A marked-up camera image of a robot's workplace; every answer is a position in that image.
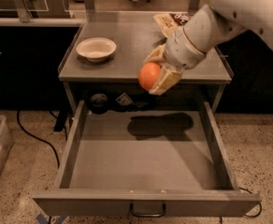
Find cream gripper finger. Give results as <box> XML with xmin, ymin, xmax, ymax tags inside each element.
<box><xmin>149</xmin><ymin>63</ymin><xmax>182</xmax><ymax>95</ymax></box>
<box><xmin>144</xmin><ymin>44</ymin><xmax>165</xmax><ymax>63</ymax></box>

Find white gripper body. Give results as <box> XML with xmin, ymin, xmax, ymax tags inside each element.
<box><xmin>164</xmin><ymin>27</ymin><xmax>206</xmax><ymax>69</ymax></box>

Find orange fruit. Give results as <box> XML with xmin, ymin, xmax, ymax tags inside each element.
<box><xmin>138</xmin><ymin>63</ymin><xmax>162</xmax><ymax>91</ymax></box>

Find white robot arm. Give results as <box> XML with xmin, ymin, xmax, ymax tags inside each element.
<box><xmin>138</xmin><ymin>0</ymin><xmax>273</xmax><ymax>95</ymax></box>

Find grey counter cabinet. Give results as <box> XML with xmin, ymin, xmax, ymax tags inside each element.
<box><xmin>59</xmin><ymin>12</ymin><xmax>232</xmax><ymax>110</ymax></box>

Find grey open drawer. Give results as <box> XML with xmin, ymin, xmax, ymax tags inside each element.
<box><xmin>33</xmin><ymin>102</ymin><xmax>261</xmax><ymax>217</ymax></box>

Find brown and white chip bag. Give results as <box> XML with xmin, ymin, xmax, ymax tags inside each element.
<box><xmin>153</xmin><ymin>13</ymin><xmax>192</xmax><ymax>37</ymax></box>

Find white bowl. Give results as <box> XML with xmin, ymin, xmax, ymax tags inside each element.
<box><xmin>76</xmin><ymin>37</ymin><xmax>117</xmax><ymax>63</ymax></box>

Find black round device with tag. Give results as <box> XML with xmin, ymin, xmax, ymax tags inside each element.
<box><xmin>86</xmin><ymin>91</ymin><xmax>156</xmax><ymax>114</ymax></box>

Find blue tape on floor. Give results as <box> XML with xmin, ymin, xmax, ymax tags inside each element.
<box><xmin>36</xmin><ymin>214</ymin><xmax>66</xmax><ymax>224</ymax></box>

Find black floor cable right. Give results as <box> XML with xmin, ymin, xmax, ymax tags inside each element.
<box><xmin>238</xmin><ymin>187</ymin><xmax>263</xmax><ymax>218</ymax></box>

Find black floor cable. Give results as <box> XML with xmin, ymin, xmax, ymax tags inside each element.
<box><xmin>238</xmin><ymin>187</ymin><xmax>263</xmax><ymax>218</ymax></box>
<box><xmin>16</xmin><ymin>109</ymin><xmax>68</xmax><ymax>169</ymax></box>

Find black metal drawer handle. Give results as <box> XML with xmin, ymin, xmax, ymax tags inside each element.
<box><xmin>129</xmin><ymin>203</ymin><xmax>166</xmax><ymax>217</ymax></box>

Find black floor cable left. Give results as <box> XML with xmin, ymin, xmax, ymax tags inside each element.
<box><xmin>16</xmin><ymin>109</ymin><xmax>68</xmax><ymax>169</ymax></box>

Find white horizontal rail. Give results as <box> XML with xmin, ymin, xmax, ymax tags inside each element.
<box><xmin>0</xmin><ymin>18</ymin><xmax>83</xmax><ymax>27</ymax></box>

